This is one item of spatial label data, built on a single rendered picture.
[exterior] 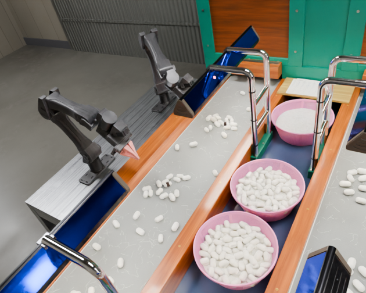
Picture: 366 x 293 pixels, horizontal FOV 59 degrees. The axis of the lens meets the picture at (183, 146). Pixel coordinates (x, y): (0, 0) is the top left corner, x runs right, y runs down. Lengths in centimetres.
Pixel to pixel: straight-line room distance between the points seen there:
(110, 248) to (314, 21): 130
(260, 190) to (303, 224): 22
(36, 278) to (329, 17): 147
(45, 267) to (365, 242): 90
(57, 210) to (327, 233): 109
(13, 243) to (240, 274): 184
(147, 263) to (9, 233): 166
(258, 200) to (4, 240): 190
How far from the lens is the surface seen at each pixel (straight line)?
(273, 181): 128
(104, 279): 75
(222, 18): 184
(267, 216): 119
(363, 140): 95
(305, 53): 175
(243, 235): 114
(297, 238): 110
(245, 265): 109
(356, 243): 115
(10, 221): 274
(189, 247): 112
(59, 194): 162
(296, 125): 154
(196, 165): 137
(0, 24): 607
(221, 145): 145
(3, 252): 257
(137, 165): 142
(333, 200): 124
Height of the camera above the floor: 168
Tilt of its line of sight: 39 degrees down
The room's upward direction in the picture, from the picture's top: 14 degrees counter-clockwise
